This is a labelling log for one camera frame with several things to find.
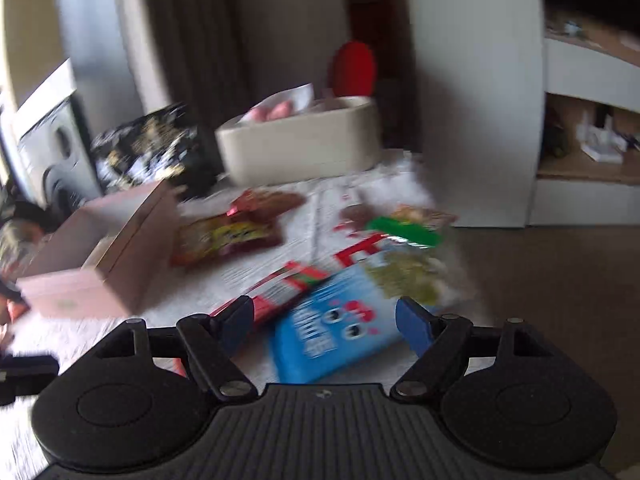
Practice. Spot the white shelf unit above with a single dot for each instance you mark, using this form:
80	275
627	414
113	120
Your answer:
585	90

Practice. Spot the snack packets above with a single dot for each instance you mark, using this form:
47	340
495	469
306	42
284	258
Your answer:
405	262

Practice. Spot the brown green snack packet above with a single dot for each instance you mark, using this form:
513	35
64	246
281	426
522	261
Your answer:
427	217

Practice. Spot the white red printed snack packet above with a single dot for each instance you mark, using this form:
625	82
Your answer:
352	255

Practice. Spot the long red white snack packet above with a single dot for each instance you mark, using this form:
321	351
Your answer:
282	285

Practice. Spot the red round cushion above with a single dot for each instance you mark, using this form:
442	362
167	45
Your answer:
352	70

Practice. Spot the red yellow snack packet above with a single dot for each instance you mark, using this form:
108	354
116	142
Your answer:
225	237

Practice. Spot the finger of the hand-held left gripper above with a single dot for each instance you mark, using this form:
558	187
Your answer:
27	376

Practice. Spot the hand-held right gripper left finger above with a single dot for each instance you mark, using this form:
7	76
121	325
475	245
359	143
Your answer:
237	321

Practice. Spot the pink cardboard box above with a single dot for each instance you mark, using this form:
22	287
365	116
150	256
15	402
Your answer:
125	255

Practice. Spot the cream tissue box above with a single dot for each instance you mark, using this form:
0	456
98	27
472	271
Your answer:
300	147

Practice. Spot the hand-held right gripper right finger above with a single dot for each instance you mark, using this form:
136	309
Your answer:
412	322

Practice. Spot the patterned dark cloth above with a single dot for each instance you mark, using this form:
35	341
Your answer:
20	230

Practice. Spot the washing machine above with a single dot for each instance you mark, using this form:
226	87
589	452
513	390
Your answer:
57	155

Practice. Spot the blue snack packet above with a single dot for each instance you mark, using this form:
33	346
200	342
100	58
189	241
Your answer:
330	332

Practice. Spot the brown red snack packet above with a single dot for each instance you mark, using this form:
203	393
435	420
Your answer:
267	202

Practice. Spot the black gold snack bag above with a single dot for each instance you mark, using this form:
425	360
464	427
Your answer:
150	145

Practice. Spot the brown curtain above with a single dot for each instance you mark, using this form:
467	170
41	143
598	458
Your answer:
197	30

